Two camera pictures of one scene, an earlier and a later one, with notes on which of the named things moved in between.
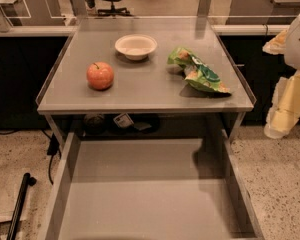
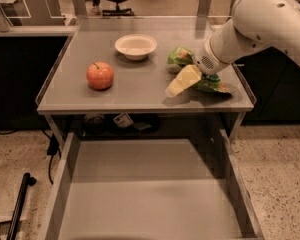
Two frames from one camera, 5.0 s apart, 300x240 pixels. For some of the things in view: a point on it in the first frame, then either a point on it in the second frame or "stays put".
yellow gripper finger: x=291 y=98 -> x=187 y=77
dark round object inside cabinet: x=94 y=123 stays put
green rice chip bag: x=197 y=73 stays put
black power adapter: x=53 y=145 stays put
